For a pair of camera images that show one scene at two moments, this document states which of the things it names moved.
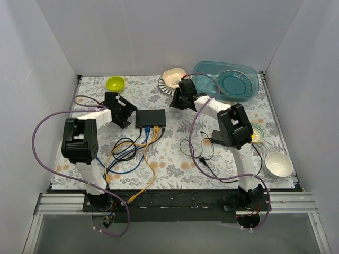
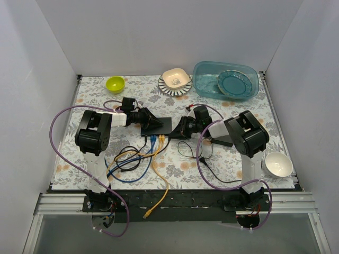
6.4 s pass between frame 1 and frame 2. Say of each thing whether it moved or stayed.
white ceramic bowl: stayed
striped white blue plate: stayed
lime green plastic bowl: stayed
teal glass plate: stayed
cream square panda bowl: stayed
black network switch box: moved
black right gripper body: moved
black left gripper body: moved
